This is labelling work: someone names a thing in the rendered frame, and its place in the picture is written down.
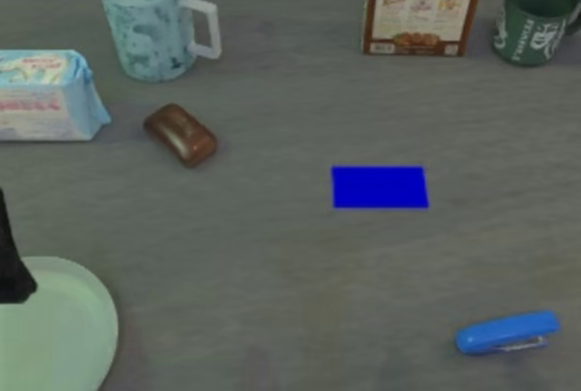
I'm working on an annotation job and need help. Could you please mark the dark green printed mug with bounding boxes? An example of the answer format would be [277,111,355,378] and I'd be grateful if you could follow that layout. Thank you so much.
[492,0,581,67]

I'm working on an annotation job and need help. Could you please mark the pale green plate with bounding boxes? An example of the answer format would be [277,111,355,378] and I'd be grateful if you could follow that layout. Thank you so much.
[0,255,120,391]

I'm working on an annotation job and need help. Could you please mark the brown snack box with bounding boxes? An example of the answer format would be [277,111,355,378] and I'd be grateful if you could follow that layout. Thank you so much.
[361,0,487,57]

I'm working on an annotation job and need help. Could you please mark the brown chocolate bar wrapper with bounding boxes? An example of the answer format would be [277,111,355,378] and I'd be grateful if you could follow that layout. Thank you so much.
[143,103,219,170]

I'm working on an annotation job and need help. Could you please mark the light blue patterned mug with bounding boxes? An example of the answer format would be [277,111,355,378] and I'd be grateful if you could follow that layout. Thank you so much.
[97,0,222,83]

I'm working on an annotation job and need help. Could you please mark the blue rectangle card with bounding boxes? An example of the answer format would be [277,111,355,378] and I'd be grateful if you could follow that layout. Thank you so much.
[330,165,429,210]

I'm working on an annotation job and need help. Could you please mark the blue stapler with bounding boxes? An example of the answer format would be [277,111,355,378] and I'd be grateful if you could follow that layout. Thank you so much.
[454,309,561,357]

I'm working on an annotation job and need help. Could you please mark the blue white tissue pack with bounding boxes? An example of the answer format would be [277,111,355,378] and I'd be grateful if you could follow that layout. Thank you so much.
[0,49,113,142]

